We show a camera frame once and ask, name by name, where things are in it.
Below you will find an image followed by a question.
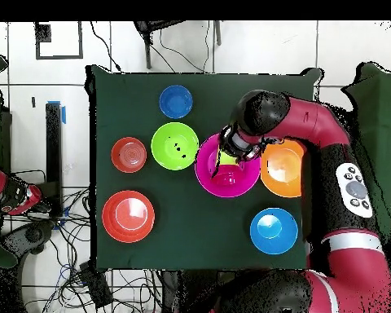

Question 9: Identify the lime green plastic cup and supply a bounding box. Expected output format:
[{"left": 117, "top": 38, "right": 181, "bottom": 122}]
[{"left": 216, "top": 146, "right": 239, "bottom": 167}]

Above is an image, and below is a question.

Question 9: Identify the large pink plastic bowl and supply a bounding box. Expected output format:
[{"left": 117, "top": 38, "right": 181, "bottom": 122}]
[{"left": 194, "top": 132, "right": 262, "bottom": 199}]

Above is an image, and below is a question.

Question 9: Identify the lime green plastic bowl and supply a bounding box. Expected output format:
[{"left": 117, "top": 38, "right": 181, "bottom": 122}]
[{"left": 150, "top": 121, "right": 200, "bottom": 171}]

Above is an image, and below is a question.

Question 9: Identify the small dark blue bowl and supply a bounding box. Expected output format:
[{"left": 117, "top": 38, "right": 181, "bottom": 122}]
[{"left": 158, "top": 84, "right": 194, "bottom": 120}]

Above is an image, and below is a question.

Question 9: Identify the large orange plastic bowl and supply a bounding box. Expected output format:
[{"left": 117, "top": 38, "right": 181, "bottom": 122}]
[{"left": 260, "top": 138, "right": 307, "bottom": 199}]

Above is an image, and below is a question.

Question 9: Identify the light blue plastic bowl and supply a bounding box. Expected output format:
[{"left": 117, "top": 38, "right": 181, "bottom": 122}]
[{"left": 249, "top": 207, "right": 299, "bottom": 256}]

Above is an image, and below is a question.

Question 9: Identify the small red-orange plastic bowl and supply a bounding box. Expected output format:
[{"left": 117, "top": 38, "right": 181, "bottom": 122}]
[{"left": 110, "top": 136, "right": 148, "bottom": 174}]

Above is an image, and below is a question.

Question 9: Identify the wide red-orange plastic bowl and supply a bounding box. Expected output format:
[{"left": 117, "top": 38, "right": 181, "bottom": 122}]
[{"left": 101, "top": 189, "right": 156, "bottom": 245}]

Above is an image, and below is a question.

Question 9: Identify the long black bar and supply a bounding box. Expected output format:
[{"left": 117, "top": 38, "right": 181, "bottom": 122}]
[{"left": 45, "top": 102, "right": 64, "bottom": 218}]

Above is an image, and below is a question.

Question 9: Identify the black power brick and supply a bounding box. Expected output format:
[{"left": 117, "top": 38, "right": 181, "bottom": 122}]
[{"left": 78, "top": 262, "right": 114, "bottom": 309}]

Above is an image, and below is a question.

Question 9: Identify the black round floor stand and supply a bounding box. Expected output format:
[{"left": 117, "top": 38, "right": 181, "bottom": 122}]
[{"left": 0, "top": 220, "right": 57, "bottom": 262}]

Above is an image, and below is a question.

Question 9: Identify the black camera tripod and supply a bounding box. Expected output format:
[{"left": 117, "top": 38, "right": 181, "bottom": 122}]
[{"left": 133, "top": 20, "right": 222, "bottom": 70}]

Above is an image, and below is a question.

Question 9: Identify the black pedestal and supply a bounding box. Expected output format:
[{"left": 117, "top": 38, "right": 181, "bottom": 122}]
[{"left": 161, "top": 270, "right": 222, "bottom": 313}]

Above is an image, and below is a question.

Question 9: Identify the black floor cable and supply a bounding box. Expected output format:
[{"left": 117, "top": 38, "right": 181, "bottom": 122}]
[{"left": 90, "top": 21, "right": 123, "bottom": 73}]

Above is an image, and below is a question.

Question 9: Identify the tangle of floor cables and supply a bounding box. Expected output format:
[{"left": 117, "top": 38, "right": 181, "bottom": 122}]
[{"left": 20, "top": 169, "right": 165, "bottom": 313}]

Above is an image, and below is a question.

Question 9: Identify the black square floor frame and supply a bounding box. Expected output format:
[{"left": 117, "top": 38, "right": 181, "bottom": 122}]
[{"left": 34, "top": 21, "right": 85, "bottom": 60}]

